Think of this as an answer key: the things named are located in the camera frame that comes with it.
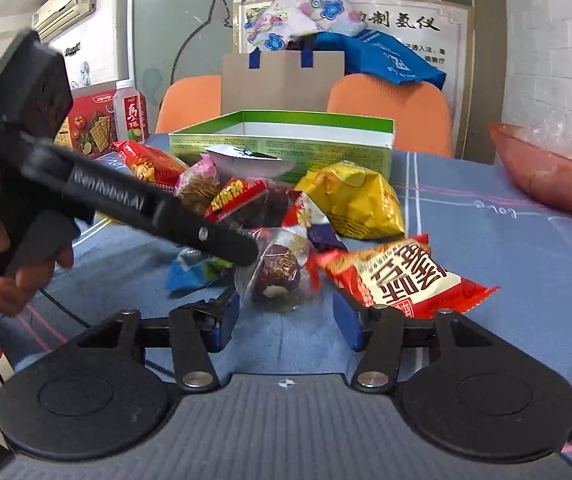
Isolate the blue green candy packet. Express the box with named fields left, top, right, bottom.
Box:
left=164, top=247, right=234, bottom=292

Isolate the wrapped red date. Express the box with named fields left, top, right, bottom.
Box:
left=234, top=228, right=321, bottom=312

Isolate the red white noodle snack packet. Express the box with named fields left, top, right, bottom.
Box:
left=316, top=234, right=499, bottom=318

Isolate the red cracker box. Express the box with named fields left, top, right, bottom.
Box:
left=54, top=81, right=116, bottom=159

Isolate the red chip bag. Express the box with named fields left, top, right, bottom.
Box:
left=113, top=141, right=189, bottom=190

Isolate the red white drink carton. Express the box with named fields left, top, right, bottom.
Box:
left=112, top=79, right=148, bottom=142

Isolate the yellow snack packet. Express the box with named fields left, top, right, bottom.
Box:
left=295, top=162, right=405, bottom=240

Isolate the red yellow label packet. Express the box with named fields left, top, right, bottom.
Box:
left=205, top=178, right=295, bottom=229

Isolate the pink snack packet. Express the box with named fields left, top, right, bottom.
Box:
left=175, top=154, right=222, bottom=216

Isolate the left orange chair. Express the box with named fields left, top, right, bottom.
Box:
left=156, top=75, right=221, bottom=133

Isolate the orange chair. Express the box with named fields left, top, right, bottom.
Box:
left=327, top=74, right=454, bottom=157
left=156, top=75, right=221, bottom=133

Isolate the green white cardboard box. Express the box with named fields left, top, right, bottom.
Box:
left=169, top=110, right=395, bottom=183

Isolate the blue tablecloth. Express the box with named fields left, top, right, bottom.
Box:
left=0, top=151, right=572, bottom=385

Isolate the right orange chair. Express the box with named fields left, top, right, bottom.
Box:
left=327, top=74, right=454, bottom=157

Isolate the brown cardboard sheet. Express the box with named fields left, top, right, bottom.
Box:
left=221, top=49, right=344, bottom=114

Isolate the pink translucent plastic bowl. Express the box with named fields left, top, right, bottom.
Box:
left=488, top=122, right=572, bottom=212

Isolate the blue fabric bag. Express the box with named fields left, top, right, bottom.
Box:
left=313, top=29, right=446, bottom=90

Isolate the floral patterned cloth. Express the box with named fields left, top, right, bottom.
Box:
left=243, top=0, right=366, bottom=51

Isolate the wall air conditioner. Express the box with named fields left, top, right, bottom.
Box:
left=32, top=0, right=97, bottom=42

